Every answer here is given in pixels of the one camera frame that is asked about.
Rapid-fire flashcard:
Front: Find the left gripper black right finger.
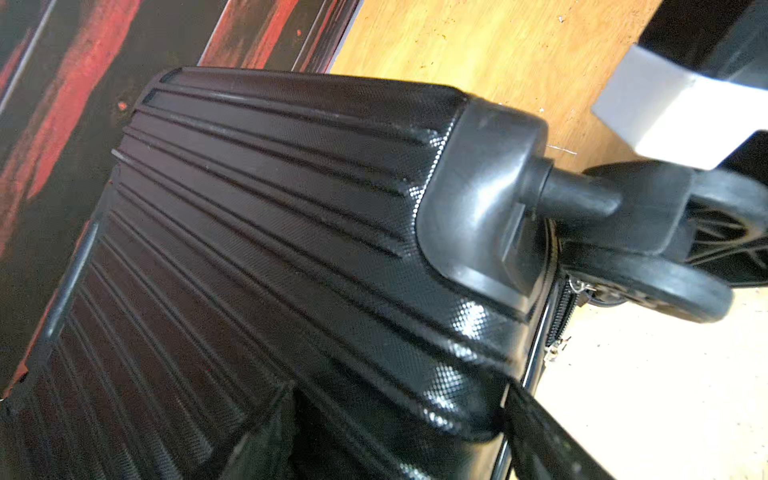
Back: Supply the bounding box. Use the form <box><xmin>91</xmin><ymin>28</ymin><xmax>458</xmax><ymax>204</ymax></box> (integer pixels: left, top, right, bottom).
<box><xmin>503</xmin><ymin>382</ymin><xmax>612</xmax><ymax>480</ymax></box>

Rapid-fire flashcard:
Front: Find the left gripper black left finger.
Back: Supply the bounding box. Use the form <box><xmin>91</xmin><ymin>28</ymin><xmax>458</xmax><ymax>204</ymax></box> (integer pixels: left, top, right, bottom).
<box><xmin>219</xmin><ymin>383</ymin><xmax>297</xmax><ymax>479</ymax></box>

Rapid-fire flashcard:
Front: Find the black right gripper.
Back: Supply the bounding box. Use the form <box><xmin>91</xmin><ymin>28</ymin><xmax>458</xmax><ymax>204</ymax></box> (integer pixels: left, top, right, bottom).
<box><xmin>638</xmin><ymin>0</ymin><xmax>767</xmax><ymax>89</ymax></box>

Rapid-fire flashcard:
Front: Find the silver zipper pull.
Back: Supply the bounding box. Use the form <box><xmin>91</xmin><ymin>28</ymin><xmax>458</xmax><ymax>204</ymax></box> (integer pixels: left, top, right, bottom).
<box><xmin>544</xmin><ymin>336</ymin><xmax>571</xmax><ymax>363</ymax></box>
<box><xmin>568</xmin><ymin>276</ymin><xmax>595</xmax><ymax>295</ymax></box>

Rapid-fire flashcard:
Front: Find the black hard-shell suitcase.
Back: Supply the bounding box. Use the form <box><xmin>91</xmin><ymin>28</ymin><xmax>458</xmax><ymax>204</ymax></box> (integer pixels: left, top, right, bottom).
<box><xmin>1</xmin><ymin>67</ymin><xmax>767</xmax><ymax>479</ymax></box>

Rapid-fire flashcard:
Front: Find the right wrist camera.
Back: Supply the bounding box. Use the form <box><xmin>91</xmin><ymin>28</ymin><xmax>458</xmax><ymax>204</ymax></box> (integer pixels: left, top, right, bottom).
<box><xmin>591</xmin><ymin>45</ymin><xmax>767</xmax><ymax>170</ymax></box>

